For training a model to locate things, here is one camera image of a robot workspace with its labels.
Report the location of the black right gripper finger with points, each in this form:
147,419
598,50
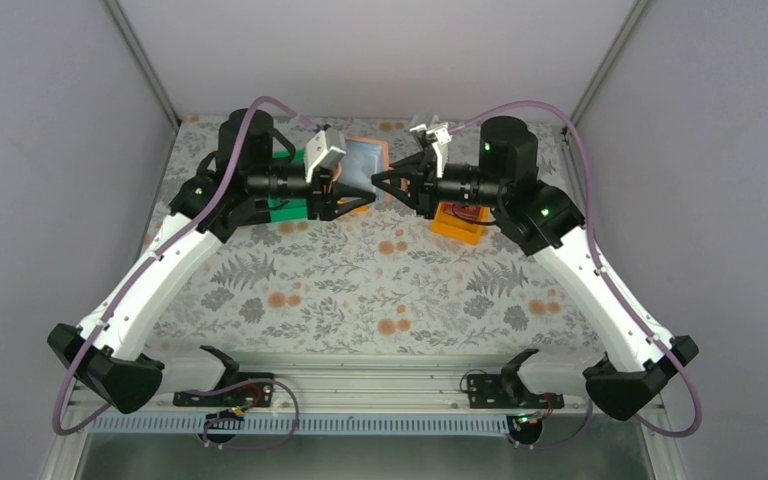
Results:
425,161
406,188

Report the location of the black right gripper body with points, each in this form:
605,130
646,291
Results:
425,186

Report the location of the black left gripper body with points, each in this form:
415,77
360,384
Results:
325,195

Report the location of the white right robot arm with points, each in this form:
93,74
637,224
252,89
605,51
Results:
640,357

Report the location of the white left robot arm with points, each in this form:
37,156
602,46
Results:
232,187

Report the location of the yellow storage bin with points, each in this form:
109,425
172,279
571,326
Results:
356,210

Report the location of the green storage bin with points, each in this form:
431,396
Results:
288,210

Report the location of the orange storage bin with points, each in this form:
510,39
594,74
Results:
465,232

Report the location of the floral tablecloth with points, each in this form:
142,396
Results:
378,281

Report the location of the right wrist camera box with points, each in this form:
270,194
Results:
430,131

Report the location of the aluminium mounting rail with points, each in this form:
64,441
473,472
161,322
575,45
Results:
336,394

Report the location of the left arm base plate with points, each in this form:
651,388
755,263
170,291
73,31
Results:
257,393

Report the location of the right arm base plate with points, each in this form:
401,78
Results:
510,394

